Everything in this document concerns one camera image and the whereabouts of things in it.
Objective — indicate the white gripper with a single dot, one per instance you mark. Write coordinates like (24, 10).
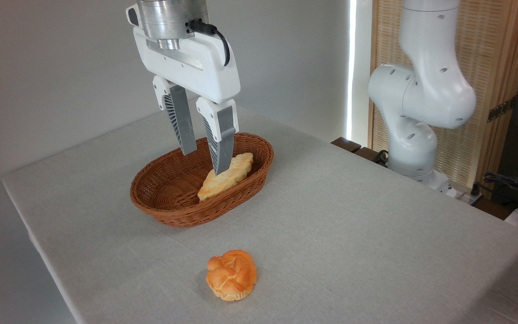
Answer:
(196, 67)

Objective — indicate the long braided bread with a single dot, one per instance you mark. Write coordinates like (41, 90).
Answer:
(223, 183)

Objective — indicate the round knotted bread roll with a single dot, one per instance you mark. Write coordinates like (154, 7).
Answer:
(232, 275)

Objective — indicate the brown wicker basket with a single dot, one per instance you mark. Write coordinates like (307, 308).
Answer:
(169, 211)

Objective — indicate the light grey tablecloth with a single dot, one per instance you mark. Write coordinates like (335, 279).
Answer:
(353, 243)

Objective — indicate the dark metal screen hinge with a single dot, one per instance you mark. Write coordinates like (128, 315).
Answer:
(502, 109)

